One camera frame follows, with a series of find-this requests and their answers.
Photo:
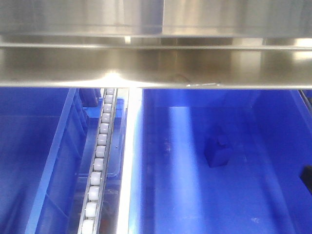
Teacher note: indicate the stainless steel flow shelf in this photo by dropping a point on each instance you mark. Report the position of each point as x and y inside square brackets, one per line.
[197, 44]

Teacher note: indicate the blue plastic parts cup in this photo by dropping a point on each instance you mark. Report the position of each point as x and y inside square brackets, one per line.
[218, 150]

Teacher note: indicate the white roller track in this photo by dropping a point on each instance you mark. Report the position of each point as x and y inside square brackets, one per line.
[90, 216]

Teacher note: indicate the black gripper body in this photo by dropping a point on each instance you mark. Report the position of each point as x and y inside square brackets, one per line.
[306, 177]

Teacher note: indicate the blue target bin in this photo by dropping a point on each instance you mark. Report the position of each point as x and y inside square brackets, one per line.
[259, 191]

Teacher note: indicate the large blue bin left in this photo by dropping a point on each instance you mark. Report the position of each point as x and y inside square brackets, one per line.
[42, 137]

